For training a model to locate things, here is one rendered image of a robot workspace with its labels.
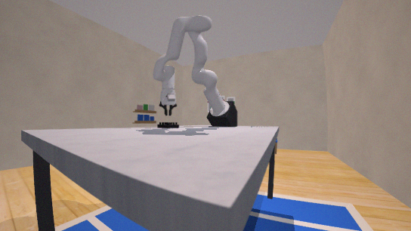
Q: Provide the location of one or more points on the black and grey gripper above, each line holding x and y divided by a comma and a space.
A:
164, 100

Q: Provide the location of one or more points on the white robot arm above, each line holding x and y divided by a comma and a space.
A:
199, 75

